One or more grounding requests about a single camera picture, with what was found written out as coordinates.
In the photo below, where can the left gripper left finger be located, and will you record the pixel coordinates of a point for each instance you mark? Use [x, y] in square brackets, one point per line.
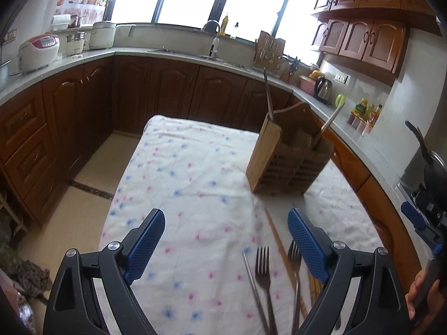
[73, 306]

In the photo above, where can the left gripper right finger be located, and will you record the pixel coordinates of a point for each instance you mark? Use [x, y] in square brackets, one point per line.
[379, 306]

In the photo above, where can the wooden chopstick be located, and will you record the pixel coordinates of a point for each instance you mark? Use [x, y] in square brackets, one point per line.
[289, 269]
[315, 287]

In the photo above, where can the steel fork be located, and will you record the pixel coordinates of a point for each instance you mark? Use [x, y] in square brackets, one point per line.
[294, 256]
[262, 275]

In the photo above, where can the steel chopstick diagonal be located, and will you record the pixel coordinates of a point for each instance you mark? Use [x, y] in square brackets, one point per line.
[256, 295]

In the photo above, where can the steel chopstick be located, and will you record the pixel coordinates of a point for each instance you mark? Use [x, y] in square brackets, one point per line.
[268, 94]
[326, 125]
[269, 97]

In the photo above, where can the black wok on stove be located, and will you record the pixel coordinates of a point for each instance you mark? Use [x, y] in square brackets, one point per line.
[435, 167]

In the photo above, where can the grey stone countertop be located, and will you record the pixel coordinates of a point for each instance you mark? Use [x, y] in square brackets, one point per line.
[361, 145]

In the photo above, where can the spice rack with bottles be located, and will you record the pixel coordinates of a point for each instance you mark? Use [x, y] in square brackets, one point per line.
[364, 116]

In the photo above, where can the green cup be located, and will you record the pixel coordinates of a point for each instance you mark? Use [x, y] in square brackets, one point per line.
[340, 100]

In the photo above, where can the wooden utensil holder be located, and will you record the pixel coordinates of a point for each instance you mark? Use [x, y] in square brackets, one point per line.
[289, 153]

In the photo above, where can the white floral tablecloth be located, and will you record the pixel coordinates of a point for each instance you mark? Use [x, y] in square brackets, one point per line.
[196, 280]

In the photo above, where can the steel electric kettle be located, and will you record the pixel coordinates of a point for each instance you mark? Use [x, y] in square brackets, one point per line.
[323, 89]

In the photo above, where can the pink container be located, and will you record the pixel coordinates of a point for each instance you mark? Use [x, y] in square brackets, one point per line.
[307, 85]

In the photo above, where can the lower wooden cabinets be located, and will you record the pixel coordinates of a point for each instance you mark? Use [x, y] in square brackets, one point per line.
[51, 129]

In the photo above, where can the wooden knife block rack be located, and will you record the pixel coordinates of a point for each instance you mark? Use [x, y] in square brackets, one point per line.
[268, 52]

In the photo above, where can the white red rice cooker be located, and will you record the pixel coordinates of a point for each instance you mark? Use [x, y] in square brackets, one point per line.
[37, 52]

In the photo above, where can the small white appliance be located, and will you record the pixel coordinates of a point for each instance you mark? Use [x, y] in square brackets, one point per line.
[75, 43]

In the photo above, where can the chrome sink faucet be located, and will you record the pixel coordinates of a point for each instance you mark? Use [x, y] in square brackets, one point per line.
[215, 43]

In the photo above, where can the yellow dish soap bottle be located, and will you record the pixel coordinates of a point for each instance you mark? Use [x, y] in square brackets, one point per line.
[223, 26]

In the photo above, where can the upper wooden wall cabinets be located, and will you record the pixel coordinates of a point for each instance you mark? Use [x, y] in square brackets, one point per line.
[370, 36]

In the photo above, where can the kitchen window frame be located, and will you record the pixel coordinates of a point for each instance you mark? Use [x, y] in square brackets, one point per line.
[243, 18]

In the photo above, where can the wall power outlet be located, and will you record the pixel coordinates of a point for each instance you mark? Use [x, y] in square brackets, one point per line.
[10, 36]

